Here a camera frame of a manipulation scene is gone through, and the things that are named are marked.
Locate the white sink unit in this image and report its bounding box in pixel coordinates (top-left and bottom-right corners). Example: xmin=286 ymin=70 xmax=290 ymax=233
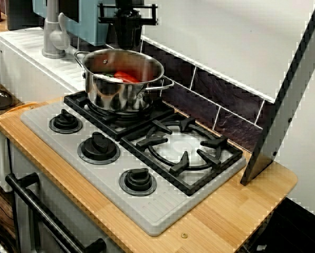
xmin=0 ymin=26 xmax=94 ymax=193

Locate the teal plastic box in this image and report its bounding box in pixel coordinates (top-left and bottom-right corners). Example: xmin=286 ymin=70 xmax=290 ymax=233
xmin=32 ymin=0 xmax=116 ymax=46

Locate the black box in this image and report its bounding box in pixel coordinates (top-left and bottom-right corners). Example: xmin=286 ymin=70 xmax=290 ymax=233
xmin=6 ymin=0 xmax=46 ymax=30

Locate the grey toy faucet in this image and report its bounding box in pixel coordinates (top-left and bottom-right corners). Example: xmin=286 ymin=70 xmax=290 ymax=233
xmin=42 ymin=0 xmax=70 ymax=60

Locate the black equipment case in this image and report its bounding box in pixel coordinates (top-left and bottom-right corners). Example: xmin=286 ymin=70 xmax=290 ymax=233
xmin=237 ymin=197 xmax=315 ymax=253

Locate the stainless steel pot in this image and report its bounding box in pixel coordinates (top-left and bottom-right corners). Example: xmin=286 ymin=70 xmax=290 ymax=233
xmin=73 ymin=48 xmax=175 ymax=114

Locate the dark tile backsplash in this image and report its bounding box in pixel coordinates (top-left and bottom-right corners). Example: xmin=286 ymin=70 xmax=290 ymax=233
xmin=72 ymin=36 xmax=275 ymax=153

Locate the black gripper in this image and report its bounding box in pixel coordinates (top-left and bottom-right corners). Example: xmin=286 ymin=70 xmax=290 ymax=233
xmin=98 ymin=0 xmax=158 ymax=51

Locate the pale toy food piece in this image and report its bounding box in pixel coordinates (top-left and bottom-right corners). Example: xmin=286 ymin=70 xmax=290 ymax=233
xmin=96 ymin=73 xmax=126 ymax=83

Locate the grey stove top plate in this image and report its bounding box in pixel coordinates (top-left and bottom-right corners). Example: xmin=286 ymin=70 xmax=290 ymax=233
xmin=20 ymin=101 xmax=246 ymax=237

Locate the wooden countertop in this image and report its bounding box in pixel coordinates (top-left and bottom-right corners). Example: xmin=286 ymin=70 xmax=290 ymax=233
xmin=0 ymin=97 xmax=298 ymax=253

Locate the large black stove knob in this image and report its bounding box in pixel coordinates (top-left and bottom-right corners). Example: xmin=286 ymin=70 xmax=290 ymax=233
xmin=77 ymin=131 xmax=121 ymax=166

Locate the black burner grate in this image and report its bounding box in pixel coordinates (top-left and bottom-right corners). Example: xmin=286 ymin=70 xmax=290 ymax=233
xmin=63 ymin=91 xmax=179 ymax=142
xmin=119 ymin=113 xmax=244 ymax=197

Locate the black oven door handle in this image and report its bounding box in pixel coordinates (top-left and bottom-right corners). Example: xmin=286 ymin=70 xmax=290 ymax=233
xmin=5 ymin=172 xmax=107 ymax=253

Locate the red toy pepper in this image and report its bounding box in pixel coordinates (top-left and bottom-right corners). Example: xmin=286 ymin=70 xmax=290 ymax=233
xmin=112 ymin=70 xmax=141 ymax=84

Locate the dark flat panel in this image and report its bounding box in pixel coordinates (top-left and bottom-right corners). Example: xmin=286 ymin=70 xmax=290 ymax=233
xmin=59 ymin=0 xmax=80 ymax=23

